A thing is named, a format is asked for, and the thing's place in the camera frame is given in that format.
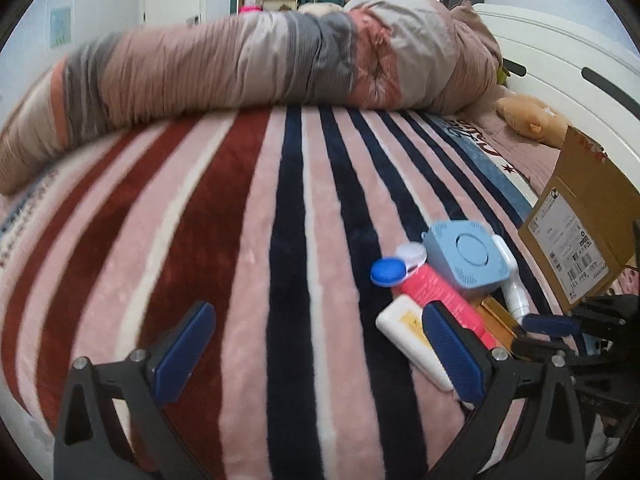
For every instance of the tan plush toy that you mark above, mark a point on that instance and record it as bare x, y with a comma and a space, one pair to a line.
533, 119

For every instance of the brown cardboard box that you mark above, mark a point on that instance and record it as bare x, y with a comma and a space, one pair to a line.
580, 231

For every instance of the green plush toy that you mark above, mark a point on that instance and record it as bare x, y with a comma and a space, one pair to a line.
502, 75

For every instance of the white spray bottle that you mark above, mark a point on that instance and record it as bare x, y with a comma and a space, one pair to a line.
514, 292

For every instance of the white bed headboard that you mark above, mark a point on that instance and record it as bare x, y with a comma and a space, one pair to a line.
590, 79

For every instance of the white yellow rectangular box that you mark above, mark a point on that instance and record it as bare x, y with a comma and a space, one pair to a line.
401, 323

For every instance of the gold rectangular box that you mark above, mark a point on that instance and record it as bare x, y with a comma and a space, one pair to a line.
499, 322

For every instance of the blue white contact lens case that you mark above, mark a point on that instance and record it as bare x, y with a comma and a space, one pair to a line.
392, 271

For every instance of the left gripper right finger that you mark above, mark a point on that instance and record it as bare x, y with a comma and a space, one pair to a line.
525, 422

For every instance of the pink cup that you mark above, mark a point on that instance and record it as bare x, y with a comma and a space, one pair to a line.
246, 9

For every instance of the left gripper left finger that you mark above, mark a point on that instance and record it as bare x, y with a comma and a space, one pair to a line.
112, 423

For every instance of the pink red bottle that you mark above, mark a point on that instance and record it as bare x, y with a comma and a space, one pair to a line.
426, 285

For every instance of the rolled pink grey quilt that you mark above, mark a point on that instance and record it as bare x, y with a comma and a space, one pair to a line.
370, 54

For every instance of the light blue square device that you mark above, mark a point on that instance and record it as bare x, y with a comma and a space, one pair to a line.
463, 253

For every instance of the striped plush blanket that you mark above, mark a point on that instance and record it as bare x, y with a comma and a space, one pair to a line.
274, 217

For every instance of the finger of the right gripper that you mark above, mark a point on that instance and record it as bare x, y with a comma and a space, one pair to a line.
551, 325

